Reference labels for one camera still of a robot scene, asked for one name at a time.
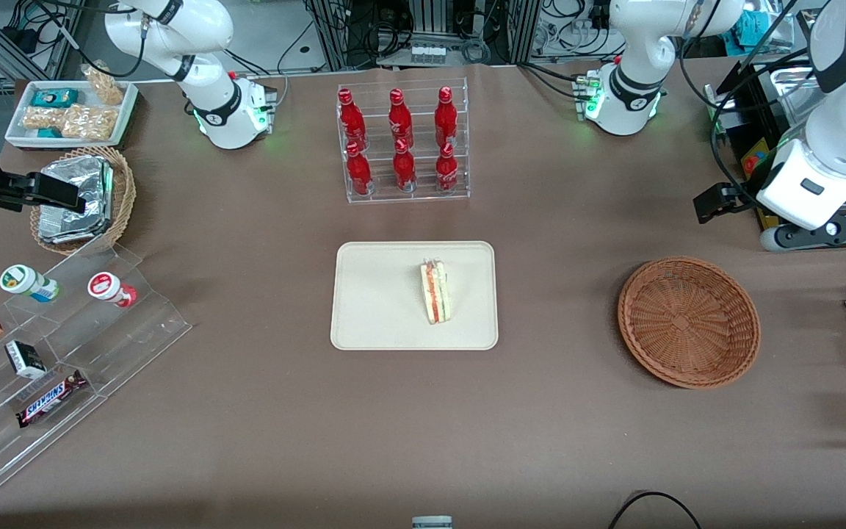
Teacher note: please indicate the teal snack box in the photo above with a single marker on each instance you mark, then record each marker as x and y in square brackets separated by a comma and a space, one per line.
[48, 133]
[54, 97]

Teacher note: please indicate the foil wrapped packet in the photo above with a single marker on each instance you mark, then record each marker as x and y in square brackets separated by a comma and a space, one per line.
[78, 173]
[70, 226]

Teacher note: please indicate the clear acrylic step shelf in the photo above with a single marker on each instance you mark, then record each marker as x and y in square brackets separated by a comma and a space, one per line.
[122, 345]

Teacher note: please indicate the brown table cover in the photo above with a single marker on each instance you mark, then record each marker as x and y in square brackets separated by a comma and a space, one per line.
[247, 426]

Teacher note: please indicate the clear bag of puffed snacks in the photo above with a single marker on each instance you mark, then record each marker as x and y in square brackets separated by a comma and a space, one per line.
[90, 122]
[105, 87]
[41, 117]

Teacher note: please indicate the small black white box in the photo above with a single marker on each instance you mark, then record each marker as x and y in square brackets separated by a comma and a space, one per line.
[25, 358]

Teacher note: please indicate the triangular sandwich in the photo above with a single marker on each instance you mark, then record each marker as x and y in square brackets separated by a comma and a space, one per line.
[436, 294]

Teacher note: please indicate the clear acrylic bottle rack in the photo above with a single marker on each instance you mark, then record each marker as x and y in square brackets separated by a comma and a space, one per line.
[423, 197]

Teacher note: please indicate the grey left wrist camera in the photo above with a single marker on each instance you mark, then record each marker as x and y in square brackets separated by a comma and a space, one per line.
[777, 239]

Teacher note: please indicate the teal cloth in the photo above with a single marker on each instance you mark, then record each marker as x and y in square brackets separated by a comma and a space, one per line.
[746, 28]

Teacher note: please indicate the green lid yogurt bottle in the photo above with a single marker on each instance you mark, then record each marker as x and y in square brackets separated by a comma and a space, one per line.
[23, 281]

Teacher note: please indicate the grey device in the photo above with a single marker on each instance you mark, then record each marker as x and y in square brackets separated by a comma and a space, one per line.
[432, 522]

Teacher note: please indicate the white power strip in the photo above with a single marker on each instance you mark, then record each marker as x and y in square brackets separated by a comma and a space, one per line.
[428, 54]

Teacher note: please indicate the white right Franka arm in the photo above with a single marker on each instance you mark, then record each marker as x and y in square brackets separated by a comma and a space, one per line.
[210, 95]

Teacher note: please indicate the yellow emergency stop box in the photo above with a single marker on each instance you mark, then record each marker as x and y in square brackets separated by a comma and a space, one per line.
[753, 160]

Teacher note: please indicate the round brown wicker basket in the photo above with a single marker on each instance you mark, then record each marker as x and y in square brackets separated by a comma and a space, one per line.
[687, 323]

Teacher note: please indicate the beige rectangular tray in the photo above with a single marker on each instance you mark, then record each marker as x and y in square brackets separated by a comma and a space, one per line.
[379, 295]

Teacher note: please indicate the white rectangular snack tray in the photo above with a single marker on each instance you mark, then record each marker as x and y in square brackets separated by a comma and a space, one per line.
[15, 136]

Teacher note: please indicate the shiny steel tray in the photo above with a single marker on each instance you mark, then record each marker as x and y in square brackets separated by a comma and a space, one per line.
[790, 81]

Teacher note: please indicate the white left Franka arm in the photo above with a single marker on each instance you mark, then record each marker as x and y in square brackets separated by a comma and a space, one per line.
[636, 88]

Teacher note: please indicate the red lid yogurt bottle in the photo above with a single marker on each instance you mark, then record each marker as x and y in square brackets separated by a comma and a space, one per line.
[107, 286]

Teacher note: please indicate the Snickers chocolate bar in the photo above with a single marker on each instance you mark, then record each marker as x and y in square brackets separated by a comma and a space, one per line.
[51, 399]

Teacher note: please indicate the light tan wicker basket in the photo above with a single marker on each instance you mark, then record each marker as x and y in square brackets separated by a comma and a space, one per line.
[123, 198]

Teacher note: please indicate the red cola bottle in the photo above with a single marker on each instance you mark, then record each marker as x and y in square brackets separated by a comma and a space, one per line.
[399, 117]
[358, 173]
[404, 170]
[446, 173]
[352, 117]
[446, 117]

